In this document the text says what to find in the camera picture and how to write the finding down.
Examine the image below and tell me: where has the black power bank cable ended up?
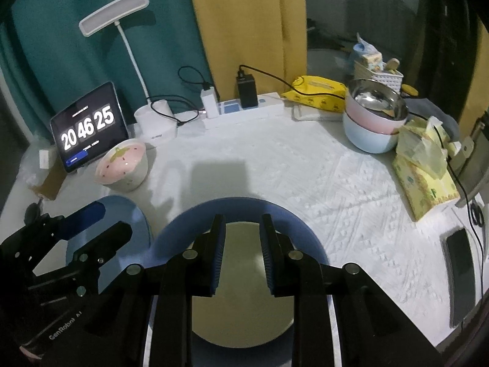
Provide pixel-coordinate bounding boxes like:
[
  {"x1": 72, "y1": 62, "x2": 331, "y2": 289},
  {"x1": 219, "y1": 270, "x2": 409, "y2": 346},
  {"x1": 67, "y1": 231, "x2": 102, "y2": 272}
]
[{"x1": 239, "y1": 64, "x2": 306, "y2": 93}]

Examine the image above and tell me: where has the cream bowl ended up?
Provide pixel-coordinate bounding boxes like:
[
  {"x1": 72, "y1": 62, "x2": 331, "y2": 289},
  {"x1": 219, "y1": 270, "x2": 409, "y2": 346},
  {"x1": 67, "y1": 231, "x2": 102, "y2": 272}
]
[{"x1": 191, "y1": 222, "x2": 295, "y2": 347}]

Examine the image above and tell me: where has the black phone cable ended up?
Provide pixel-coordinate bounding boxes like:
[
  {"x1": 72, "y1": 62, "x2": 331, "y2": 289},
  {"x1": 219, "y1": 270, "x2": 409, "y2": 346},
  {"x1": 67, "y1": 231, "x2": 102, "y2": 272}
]
[{"x1": 430, "y1": 120, "x2": 485, "y2": 280}]

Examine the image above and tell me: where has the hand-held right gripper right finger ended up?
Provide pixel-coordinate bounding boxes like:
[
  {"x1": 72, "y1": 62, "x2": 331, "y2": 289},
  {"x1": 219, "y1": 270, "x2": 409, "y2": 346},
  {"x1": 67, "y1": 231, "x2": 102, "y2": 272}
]
[{"x1": 260, "y1": 213, "x2": 446, "y2": 367}]

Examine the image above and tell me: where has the white desk lamp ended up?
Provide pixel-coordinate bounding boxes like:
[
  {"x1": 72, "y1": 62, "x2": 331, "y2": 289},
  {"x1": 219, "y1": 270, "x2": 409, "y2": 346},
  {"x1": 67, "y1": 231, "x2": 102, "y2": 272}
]
[{"x1": 79, "y1": 0, "x2": 179, "y2": 139}]

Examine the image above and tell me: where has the light blue steel-lined bowl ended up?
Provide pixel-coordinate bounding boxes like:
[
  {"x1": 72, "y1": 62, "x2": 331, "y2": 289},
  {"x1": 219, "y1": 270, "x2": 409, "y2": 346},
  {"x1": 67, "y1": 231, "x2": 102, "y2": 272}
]
[{"x1": 342, "y1": 113, "x2": 400, "y2": 154}]

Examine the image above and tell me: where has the white charger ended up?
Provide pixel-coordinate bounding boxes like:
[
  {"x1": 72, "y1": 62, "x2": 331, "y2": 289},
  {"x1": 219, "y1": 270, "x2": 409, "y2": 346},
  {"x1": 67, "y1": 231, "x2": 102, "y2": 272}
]
[{"x1": 201, "y1": 88, "x2": 219, "y2": 118}]

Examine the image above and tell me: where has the blue plate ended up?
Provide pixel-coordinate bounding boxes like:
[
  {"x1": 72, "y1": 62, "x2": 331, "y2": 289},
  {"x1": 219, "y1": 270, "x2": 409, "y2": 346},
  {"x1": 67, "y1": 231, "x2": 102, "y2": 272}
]
[{"x1": 65, "y1": 195, "x2": 151, "y2": 272}]

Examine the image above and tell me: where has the white basket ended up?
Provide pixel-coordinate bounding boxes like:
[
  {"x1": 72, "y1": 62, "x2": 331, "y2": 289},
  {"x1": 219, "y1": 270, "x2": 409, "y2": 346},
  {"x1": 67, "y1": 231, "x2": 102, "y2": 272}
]
[{"x1": 353, "y1": 59, "x2": 404, "y2": 90}]

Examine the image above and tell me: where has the tablet with clock display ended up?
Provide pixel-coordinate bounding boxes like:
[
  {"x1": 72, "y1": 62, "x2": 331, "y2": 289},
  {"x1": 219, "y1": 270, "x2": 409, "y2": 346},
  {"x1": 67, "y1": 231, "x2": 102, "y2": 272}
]
[{"x1": 50, "y1": 81, "x2": 131, "y2": 173}]

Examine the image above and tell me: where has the white strawberry print bowl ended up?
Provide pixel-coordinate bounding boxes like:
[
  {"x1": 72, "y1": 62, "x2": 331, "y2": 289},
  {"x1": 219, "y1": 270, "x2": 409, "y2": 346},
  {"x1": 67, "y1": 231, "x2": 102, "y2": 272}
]
[{"x1": 95, "y1": 138, "x2": 150, "y2": 192}]

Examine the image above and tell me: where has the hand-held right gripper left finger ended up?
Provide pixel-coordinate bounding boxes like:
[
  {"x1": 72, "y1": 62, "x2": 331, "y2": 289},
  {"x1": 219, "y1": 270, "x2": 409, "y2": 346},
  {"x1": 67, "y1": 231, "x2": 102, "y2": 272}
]
[{"x1": 76, "y1": 214, "x2": 227, "y2": 367}]

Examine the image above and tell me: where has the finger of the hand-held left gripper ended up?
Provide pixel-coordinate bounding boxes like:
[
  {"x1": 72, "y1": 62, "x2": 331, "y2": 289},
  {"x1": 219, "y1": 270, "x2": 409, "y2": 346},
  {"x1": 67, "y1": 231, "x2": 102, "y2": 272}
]
[
  {"x1": 0, "y1": 201, "x2": 106, "y2": 261},
  {"x1": 32, "y1": 221, "x2": 133, "y2": 292}
]

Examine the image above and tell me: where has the cardboard box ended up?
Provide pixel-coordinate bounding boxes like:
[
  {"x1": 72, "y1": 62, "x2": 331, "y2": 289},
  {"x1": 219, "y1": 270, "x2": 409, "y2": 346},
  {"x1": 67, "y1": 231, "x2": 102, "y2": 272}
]
[{"x1": 28, "y1": 161, "x2": 67, "y2": 200}]

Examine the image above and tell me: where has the black phone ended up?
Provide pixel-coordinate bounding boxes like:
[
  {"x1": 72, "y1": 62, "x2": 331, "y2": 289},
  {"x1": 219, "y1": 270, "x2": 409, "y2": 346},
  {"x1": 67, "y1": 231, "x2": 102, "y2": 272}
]
[{"x1": 445, "y1": 227, "x2": 478, "y2": 327}]

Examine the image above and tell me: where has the steel tumbler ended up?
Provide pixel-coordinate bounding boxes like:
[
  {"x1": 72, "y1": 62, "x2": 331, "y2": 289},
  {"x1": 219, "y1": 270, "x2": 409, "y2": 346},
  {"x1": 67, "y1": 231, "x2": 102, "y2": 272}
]
[{"x1": 454, "y1": 122, "x2": 489, "y2": 201}]

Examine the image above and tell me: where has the yellow wipes pack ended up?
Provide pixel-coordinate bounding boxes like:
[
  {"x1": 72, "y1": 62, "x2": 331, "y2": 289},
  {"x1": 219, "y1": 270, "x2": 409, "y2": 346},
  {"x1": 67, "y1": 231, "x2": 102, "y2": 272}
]
[{"x1": 283, "y1": 75, "x2": 348, "y2": 113}]

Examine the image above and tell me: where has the blue plastic packet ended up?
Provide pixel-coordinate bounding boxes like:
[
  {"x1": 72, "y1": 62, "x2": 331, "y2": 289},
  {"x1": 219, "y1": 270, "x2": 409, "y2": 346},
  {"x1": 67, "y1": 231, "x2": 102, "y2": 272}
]
[{"x1": 348, "y1": 32, "x2": 383, "y2": 73}]

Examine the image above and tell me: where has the yellow printed tissue pack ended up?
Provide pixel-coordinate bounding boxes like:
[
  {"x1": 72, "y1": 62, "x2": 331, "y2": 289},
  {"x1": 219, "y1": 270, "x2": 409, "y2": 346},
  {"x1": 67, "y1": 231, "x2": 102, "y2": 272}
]
[{"x1": 393, "y1": 155, "x2": 460, "y2": 221}]

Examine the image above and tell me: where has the open yellow tissue pack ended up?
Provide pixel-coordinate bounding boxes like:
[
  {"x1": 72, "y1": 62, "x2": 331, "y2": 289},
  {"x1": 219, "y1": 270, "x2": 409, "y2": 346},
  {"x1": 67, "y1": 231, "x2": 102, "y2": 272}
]
[{"x1": 397, "y1": 117, "x2": 459, "y2": 178}]

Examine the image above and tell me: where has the teal curtain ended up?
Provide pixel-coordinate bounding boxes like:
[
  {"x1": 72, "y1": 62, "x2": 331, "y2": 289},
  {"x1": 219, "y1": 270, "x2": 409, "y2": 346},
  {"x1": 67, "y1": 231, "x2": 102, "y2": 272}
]
[{"x1": 0, "y1": 0, "x2": 215, "y2": 127}]

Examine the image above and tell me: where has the clear plastic bag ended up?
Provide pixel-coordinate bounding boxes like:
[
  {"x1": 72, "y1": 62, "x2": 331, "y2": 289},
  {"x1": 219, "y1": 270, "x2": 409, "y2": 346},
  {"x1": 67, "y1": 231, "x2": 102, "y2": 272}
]
[{"x1": 17, "y1": 134, "x2": 62, "y2": 192}]

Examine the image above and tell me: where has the dark grey cloth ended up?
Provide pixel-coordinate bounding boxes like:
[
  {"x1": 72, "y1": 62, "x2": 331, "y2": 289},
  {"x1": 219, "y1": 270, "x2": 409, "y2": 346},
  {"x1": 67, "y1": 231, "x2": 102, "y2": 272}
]
[{"x1": 401, "y1": 97, "x2": 459, "y2": 138}]

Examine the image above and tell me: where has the yellow curtain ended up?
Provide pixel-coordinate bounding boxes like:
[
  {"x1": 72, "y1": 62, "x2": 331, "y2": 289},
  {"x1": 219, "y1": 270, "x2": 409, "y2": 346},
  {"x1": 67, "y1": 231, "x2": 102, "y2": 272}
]
[{"x1": 185, "y1": 0, "x2": 308, "y2": 102}]

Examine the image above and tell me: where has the black power adapter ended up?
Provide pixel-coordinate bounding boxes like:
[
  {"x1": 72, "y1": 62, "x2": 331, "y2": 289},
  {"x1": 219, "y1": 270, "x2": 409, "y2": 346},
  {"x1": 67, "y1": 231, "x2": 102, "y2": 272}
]
[{"x1": 236, "y1": 71, "x2": 259, "y2": 108}]

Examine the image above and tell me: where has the white power strip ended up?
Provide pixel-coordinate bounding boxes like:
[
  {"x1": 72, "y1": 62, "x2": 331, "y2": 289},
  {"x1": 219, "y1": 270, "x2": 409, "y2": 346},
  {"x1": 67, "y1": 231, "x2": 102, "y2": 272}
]
[{"x1": 202, "y1": 92, "x2": 285, "y2": 130}]

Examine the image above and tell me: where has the black lamp cable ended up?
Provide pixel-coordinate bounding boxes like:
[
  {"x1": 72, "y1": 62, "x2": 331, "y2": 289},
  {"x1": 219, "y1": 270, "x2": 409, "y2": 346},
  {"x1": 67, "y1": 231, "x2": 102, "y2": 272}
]
[{"x1": 151, "y1": 95, "x2": 200, "y2": 128}]

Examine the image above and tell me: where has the pink steel-lined bowl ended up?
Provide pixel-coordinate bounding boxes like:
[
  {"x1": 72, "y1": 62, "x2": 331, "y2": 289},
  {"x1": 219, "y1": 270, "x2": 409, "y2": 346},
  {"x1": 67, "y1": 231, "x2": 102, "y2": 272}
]
[{"x1": 345, "y1": 79, "x2": 409, "y2": 135}]

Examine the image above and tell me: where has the black charger cable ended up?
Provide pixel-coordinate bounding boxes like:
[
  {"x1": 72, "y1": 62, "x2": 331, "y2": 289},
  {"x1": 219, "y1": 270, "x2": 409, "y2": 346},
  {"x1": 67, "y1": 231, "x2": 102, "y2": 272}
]
[{"x1": 178, "y1": 66, "x2": 215, "y2": 92}]

